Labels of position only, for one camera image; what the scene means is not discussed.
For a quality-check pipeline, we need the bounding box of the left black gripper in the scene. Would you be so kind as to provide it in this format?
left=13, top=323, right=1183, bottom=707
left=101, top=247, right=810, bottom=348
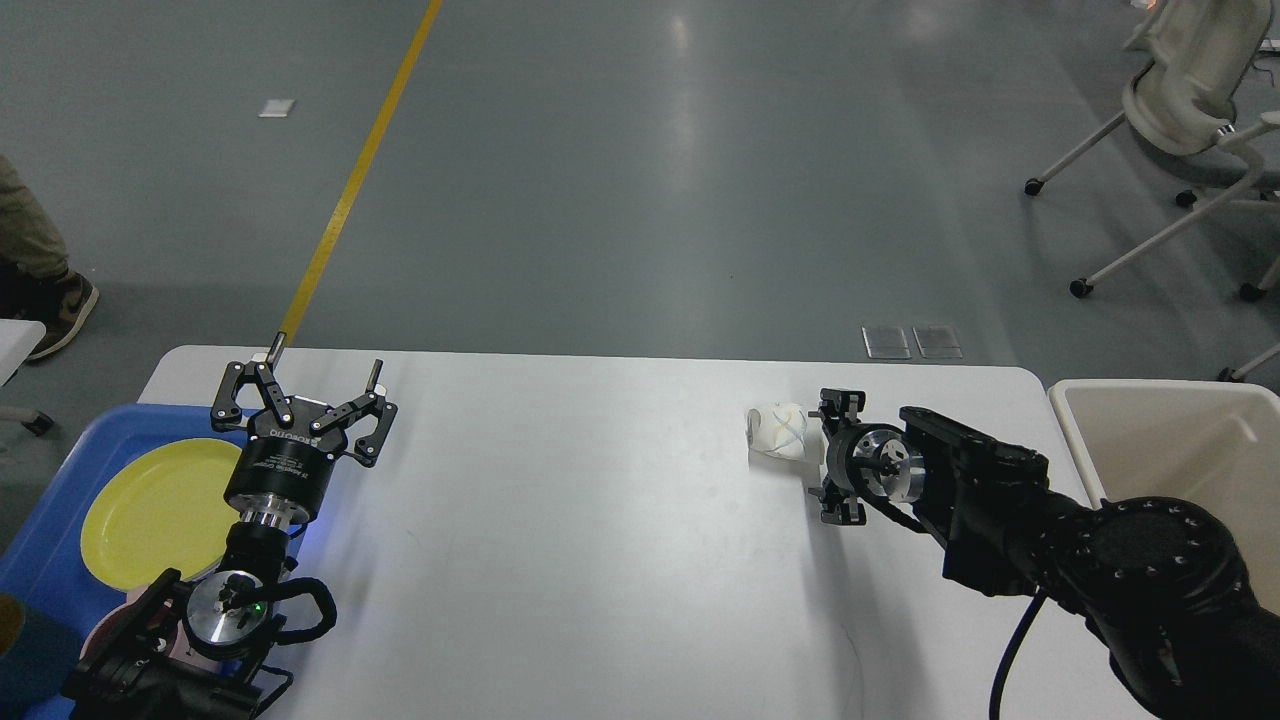
left=209, top=333, right=398, bottom=527

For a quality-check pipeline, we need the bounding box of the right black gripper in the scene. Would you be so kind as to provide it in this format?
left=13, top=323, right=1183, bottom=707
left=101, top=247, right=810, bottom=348
left=808, top=389, right=873, bottom=527

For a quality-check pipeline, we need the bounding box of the yellow plate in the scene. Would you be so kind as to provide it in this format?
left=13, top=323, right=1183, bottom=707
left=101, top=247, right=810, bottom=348
left=79, top=438, right=241, bottom=591

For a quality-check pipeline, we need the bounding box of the pink mug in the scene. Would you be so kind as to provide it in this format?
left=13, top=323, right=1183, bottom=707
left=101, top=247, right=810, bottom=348
left=79, top=585, right=148, bottom=660

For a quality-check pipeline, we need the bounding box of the dark teal mug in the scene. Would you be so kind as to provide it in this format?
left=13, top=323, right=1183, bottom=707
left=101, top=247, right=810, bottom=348
left=1, top=593, right=82, bottom=719

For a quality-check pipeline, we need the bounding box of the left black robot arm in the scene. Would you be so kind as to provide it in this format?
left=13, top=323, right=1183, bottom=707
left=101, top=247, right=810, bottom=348
left=61, top=333, right=398, bottom=719

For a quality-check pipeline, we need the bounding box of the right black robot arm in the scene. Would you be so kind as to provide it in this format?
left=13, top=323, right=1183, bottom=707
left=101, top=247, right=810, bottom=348
left=812, top=388, right=1279, bottom=719

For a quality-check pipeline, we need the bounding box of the metal floor plate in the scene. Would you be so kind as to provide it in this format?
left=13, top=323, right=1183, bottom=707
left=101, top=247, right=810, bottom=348
left=861, top=325, right=913, bottom=360
left=911, top=325, right=964, bottom=360

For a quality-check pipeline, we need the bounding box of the blue plastic tray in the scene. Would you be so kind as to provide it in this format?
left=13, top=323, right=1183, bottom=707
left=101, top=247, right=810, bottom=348
left=1, top=404, right=246, bottom=637

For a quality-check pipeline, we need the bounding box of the white side table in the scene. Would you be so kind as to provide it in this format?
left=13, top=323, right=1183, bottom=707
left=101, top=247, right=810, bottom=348
left=1, top=319, right=55, bottom=437

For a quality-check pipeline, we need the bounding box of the person in khaki trousers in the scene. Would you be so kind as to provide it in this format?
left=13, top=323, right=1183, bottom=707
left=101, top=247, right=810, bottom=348
left=1, top=156, right=100, bottom=363

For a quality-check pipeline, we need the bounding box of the beige plastic bin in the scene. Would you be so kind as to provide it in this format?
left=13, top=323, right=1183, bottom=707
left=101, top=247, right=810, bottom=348
left=1048, top=379, right=1279, bottom=542

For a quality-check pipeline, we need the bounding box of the white office chair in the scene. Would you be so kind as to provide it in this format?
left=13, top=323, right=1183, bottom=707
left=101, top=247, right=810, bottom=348
left=1023, top=0, right=1280, bottom=304

